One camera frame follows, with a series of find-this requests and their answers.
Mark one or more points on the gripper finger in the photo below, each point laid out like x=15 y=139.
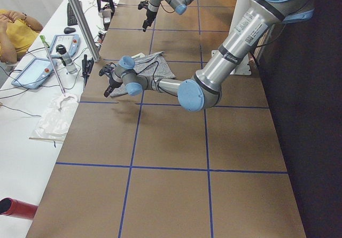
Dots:
x=108 y=91
x=145 y=25

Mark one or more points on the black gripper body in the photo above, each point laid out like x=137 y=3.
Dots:
x=149 y=15
x=112 y=84

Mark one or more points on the navy white striped polo shirt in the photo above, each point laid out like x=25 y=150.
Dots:
x=142 y=73

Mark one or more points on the small brown box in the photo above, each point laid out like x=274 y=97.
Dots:
x=107 y=17

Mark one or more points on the upper teach pendant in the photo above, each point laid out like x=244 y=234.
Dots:
x=70 y=41

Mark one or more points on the teach pendant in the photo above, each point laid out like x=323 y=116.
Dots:
x=34 y=74
x=70 y=41

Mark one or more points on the clear water bottle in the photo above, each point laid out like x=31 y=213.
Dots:
x=66 y=59

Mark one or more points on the clear plastic bag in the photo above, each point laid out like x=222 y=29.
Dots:
x=57 y=117

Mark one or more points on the black computer mouse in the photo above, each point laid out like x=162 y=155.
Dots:
x=69 y=30

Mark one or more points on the lower teach pendant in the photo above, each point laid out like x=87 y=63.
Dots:
x=34 y=74

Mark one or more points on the black keyboard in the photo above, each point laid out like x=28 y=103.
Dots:
x=71 y=17

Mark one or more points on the thin wooden stick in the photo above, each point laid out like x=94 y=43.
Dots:
x=46 y=139

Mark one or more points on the person in yellow shirt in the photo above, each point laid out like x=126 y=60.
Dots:
x=18 y=32

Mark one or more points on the red fire extinguisher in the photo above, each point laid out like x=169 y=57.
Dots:
x=14 y=208

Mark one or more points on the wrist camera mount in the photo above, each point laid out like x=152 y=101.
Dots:
x=107 y=70
x=143 y=5

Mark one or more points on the aluminium frame post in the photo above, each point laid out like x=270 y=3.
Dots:
x=86 y=32

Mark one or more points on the metal rod green handle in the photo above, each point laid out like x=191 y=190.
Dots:
x=45 y=44

